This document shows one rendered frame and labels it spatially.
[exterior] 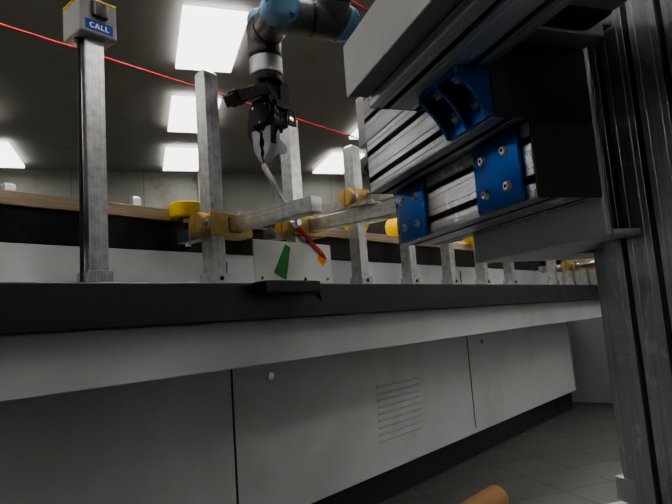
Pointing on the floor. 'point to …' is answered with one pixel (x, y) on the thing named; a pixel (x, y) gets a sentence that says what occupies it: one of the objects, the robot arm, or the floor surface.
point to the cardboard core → (489, 496)
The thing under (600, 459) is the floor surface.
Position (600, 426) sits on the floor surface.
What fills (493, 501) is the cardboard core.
